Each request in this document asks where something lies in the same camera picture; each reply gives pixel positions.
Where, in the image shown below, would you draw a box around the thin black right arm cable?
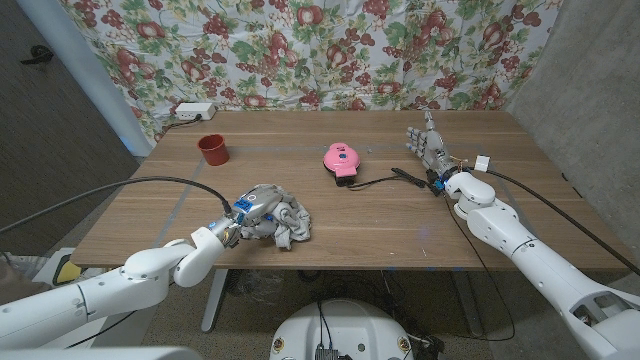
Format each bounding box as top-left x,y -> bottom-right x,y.
442,194 -> 516,341

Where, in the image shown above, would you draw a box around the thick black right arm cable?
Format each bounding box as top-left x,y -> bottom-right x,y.
487,168 -> 640,277

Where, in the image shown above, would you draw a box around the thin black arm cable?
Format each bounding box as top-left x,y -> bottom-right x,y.
64,309 -> 139,350
442,194 -> 516,341

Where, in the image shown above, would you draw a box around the white robot torso edge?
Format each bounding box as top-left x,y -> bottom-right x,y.
0,346 -> 204,360

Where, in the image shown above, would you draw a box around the pale blue pillar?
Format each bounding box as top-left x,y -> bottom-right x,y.
17,0 -> 154,156

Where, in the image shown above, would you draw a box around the red cup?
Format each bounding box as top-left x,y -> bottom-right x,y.
196,133 -> 231,167

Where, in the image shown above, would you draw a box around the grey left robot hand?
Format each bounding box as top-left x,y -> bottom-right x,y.
209,183 -> 284,249

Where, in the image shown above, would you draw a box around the black toy power cord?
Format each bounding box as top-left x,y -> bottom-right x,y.
347,167 -> 437,191

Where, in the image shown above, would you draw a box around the floral fruit print backdrop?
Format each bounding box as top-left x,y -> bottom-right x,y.
57,0 -> 564,144

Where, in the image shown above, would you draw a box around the grey shirt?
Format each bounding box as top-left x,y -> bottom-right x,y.
239,183 -> 312,251

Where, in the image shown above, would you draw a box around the white table leg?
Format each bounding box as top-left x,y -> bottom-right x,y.
451,269 -> 485,337
200,268 -> 230,334

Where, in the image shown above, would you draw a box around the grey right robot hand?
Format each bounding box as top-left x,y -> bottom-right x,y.
405,110 -> 456,184

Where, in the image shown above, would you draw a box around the black tangled cables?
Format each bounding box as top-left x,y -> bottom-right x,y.
299,269 -> 454,359

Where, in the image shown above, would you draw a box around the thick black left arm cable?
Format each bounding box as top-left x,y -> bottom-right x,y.
0,175 -> 234,236

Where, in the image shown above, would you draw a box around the pink toy waffle maker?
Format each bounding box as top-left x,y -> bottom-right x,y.
322,142 -> 361,187

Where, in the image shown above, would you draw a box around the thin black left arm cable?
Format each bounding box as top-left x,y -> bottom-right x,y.
64,309 -> 139,350

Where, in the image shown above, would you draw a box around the white power strip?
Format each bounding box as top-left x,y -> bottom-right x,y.
174,102 -> 218,121

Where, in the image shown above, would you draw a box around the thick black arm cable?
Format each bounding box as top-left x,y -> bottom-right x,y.
0,175 -> 234,236
487,168 -> 640,277

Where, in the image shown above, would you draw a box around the yellow black device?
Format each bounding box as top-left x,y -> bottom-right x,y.
51,253 -> 84,287

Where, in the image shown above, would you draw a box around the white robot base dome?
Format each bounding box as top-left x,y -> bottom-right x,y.
269,298 -> 415,360

